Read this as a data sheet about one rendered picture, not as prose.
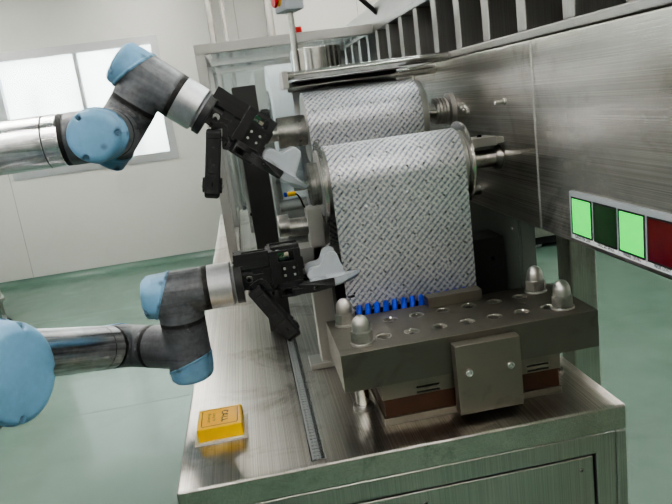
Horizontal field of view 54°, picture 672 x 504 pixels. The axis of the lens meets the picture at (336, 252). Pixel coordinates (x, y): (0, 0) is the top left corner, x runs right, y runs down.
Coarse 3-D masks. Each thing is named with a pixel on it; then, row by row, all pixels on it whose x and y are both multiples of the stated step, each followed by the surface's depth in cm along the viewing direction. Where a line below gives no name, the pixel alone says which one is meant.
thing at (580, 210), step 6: (576, 204) 92; (582, 204) 91; (588, 204) 89; (576, 210) 93; (582, 210) 91; (588, 210) 89; (576, 216) 93; (582, 216) 91; (588, 216) 90; (576, 222) 93; (582, 222) 92; (588, 222) 90; (576, 228) 94; (582, 228) 92; (588, 228) 90; (582, 234) 92; (588, 234) 90
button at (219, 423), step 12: (216, 408) 108; (228, 408) 107; (240, 408) 107; (204, 420) 104; (216, 420) 104; (228, 420) 103; (240, 420) 103; (204, 432) 101; (216, 432) 102; (228, 432) 102; (240, 432) 102
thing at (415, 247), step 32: (352, 224) 111; (384, 224) 112; (416, 224) 113; (448, 224) 114; (352, 256) 113; (384, 256) 113; (416, 256) 114; (448, 256) 115; (352, 288) 114; (384, 288) 115; (416, 288) 116; (448, 288) 116
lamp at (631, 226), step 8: (624, 216) 81; (632, 216) 79; (640, 216) 78; (624, 224) 81; (632, 224) 79; (640, 224) 78; (624, 232) 81; (632, 232) 80; (640, 232) 78; (624, 240) 82; (632, 240) 80; (640, 240) 78; (624, 248) 82; (632, 248) 80; (640, 248) 79; (640, 256) 79
